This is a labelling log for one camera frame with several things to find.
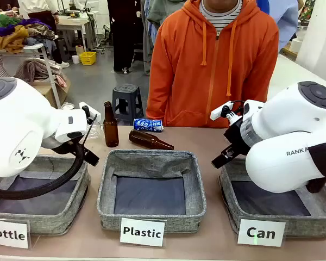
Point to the brown glass bottle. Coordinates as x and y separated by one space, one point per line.
141 137
111 130

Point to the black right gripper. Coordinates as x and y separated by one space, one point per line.
235 136

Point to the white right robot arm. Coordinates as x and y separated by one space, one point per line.
274 163

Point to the large clear plastic bottle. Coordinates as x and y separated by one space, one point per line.
96 131

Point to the bystander in white shirt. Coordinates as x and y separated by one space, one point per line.
43 11

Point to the yellow plastic crate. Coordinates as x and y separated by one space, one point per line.
87 58

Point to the plaid cloth on box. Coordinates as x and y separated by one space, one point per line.
35 70

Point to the grey plastic stool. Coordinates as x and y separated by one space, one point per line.
126 98

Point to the blue drink can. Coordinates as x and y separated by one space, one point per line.
148 125

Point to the pile of coloured clothes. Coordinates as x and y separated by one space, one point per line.
13 32

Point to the person in orange hoodie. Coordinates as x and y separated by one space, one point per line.
206 68

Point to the bystander in blue jacket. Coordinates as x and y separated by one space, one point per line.
286 21

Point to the grey fabric basket plastic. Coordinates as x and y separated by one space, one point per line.
149 160

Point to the white Plastic label card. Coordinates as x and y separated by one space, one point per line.
142 232

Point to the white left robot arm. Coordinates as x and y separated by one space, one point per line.
16 122

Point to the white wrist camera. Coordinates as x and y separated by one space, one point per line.
93 110
220 110

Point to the white Can label card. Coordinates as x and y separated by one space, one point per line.
260 233

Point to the bystander in black trousers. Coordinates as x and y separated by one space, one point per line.
122 32

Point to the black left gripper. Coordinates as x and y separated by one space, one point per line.
62 146

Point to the white paper roll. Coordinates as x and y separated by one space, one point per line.
75 59

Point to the white work desk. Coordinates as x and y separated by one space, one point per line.
73 30

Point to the white rounded table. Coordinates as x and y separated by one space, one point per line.
293 70

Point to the white Bottle label card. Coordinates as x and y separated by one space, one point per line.
5 233

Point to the grey fabric basket bottle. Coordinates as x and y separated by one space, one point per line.
70 212

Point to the cardboard box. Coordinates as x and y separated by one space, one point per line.
50 92

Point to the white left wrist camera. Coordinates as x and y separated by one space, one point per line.
93 110

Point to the white metal frame table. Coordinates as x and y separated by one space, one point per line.
51 76

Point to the grey fabric basket can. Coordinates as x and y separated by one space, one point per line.
301 228

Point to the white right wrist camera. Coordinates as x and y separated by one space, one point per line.
220 110

